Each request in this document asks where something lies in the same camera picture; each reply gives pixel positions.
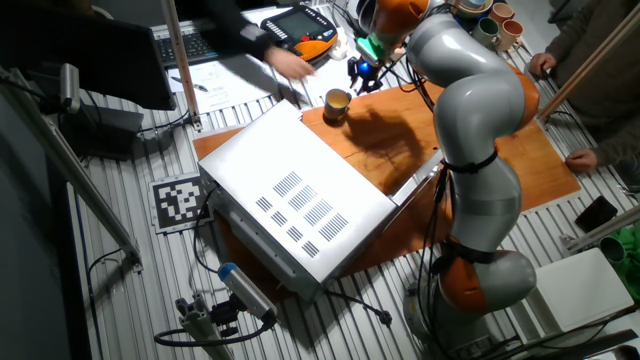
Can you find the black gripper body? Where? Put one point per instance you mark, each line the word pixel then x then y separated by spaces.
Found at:
pixel 369 72

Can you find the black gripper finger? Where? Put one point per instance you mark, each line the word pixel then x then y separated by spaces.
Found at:
pixel 352 70
pixel 372 87

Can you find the dark bowl yellow inside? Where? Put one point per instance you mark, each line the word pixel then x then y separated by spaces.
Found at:
pixel 336 102

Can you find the forearm in black sleeve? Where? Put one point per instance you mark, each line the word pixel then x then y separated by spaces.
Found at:
pixel 235 27

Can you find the left forearm olive sleeve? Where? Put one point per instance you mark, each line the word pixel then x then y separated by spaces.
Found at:
pixel 617 145

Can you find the silver orange robot arm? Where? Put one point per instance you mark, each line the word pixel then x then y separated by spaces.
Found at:
pixel 475 100

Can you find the silver microwave oven body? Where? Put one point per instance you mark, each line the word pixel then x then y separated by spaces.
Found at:
pixel 280 165

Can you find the bare hand black sleeve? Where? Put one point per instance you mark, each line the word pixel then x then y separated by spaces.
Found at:
pixel 290 64

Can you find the right hand olive sleeve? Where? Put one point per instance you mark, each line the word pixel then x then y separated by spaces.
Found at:
pixel 542 64

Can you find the left hand olive sleeve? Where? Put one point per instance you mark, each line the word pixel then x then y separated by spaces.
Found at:
pixel 581 161

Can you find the white duck figure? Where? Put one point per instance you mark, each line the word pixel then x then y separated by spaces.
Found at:
pixel 339 49

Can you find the printed paper sheet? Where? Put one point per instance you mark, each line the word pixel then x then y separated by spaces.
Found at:
pixel 325 80
pixel 225 87

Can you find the wooden cube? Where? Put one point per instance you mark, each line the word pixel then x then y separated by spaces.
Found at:
pixel 399 53

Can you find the black round container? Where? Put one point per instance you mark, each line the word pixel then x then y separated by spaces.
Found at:
pixel 361 15

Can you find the orange black teach pendant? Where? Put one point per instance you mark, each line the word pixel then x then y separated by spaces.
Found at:
pixel 300 25

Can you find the beige stacked bowls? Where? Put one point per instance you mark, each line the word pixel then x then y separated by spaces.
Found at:
pixel 472 9

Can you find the green mug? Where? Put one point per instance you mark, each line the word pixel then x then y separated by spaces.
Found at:
pixel 485 34

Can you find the terracotta mug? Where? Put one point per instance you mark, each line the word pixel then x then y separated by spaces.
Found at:
pixel 510 36

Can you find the black pen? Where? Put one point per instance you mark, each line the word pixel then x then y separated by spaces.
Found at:
pixel 192 85

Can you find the black keyboard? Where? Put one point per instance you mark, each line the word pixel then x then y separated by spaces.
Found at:
pixel 185 47

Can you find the wooden board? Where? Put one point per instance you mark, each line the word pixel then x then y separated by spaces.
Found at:
pixel 540 165

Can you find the black white fiducial marker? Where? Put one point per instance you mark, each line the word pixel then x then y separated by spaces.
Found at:
pixel 181 202

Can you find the person torso olive sweater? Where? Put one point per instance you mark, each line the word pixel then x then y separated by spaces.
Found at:
pixel 610 60

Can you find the black monitor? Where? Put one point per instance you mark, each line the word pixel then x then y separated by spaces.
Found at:
pixel 100 55

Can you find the black box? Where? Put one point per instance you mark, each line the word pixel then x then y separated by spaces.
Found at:
pixel 105 132

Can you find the black smartphone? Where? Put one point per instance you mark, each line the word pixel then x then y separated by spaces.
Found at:
pixel 596 214

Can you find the aluminium bar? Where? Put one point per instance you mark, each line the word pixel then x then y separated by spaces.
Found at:
pixel 605 227

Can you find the grey sensor device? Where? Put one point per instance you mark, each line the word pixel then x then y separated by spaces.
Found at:
pixel 70 87

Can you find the green cup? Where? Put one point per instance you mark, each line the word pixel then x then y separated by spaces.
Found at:
pixel 612 250

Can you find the white box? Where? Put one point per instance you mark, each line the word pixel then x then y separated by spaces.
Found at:
pixel 580 290

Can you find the aluminium profile stand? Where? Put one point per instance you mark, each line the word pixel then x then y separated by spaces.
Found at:
pixel 200 325

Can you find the green cloth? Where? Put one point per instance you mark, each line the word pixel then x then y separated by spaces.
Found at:
pixel 631 250

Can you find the silver wrist camera green mount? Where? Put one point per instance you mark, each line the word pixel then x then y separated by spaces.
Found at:
pixel 371 49

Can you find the silver camera blue end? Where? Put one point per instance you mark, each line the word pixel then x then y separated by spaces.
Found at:
pixel 247 292

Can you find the black camera clamp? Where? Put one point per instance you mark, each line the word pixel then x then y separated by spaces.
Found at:
pixel 225 315

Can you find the aluminium frame beam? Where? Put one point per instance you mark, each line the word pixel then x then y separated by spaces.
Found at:
pixel 75 170

